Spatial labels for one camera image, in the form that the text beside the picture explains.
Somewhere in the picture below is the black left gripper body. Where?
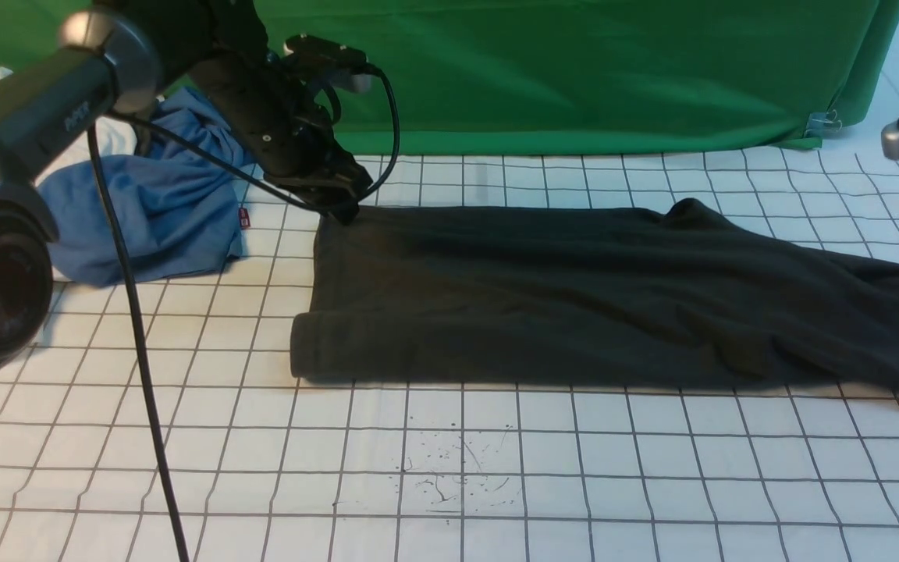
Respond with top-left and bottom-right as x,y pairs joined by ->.
188,51 -> 364,196

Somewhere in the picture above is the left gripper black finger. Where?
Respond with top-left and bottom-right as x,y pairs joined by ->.
270,176 -> 372,225

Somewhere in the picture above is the gray long-sleeve top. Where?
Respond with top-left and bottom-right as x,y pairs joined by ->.
290,199 -> 899,391

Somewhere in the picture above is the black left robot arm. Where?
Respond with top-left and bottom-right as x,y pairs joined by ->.
0,1 -> 382,368

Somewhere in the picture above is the blue crumpled shirt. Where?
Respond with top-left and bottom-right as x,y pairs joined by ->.
37,128 -> 245,286

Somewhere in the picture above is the silver binder clip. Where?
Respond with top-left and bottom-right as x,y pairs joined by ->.
803,109 -> 844,138

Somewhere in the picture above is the white crumpled garment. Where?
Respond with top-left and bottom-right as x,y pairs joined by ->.
0,66 -> 138,166

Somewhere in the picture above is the green backdrop cloth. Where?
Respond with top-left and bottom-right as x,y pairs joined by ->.
0,0 -> 899,157

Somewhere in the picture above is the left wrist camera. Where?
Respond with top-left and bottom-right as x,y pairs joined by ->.
282,34 -> 372,94

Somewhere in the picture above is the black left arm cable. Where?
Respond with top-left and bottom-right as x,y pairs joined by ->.
87,66 -> 402,562

